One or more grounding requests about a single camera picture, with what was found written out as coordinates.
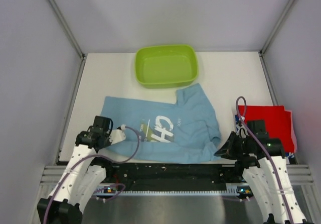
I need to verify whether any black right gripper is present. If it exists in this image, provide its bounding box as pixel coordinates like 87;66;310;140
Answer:
215;130;254;160

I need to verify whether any light blue t shirt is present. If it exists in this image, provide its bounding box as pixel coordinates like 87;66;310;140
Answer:
101;84;221;164

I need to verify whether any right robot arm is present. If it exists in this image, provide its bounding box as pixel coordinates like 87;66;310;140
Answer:
214;120;308;223

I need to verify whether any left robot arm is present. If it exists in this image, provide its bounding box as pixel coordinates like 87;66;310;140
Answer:
37;116;114;223

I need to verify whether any red folded t shirt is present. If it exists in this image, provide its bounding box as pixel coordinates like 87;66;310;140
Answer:
237;104;295;153

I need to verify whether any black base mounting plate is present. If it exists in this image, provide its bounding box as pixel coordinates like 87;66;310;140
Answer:
102;163;246;191

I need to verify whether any green plastic basin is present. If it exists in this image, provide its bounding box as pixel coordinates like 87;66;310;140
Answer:
134;44;199;88

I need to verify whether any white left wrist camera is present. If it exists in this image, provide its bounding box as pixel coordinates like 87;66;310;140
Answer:
109;125;126;145

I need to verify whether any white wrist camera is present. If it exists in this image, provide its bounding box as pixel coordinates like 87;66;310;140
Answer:
109;125;126;145
236;121;248;138

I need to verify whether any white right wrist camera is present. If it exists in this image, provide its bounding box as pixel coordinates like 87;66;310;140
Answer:
236;121;248;138

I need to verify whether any left aluminium corner post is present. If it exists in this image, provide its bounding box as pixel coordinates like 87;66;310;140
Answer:
37;0;86;59

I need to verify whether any aluminium corner post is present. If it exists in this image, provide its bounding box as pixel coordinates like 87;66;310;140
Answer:
37;0;86;59
258;0;308;55

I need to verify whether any right aluminium corner post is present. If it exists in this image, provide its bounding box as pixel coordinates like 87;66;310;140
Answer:
258;0;308;55

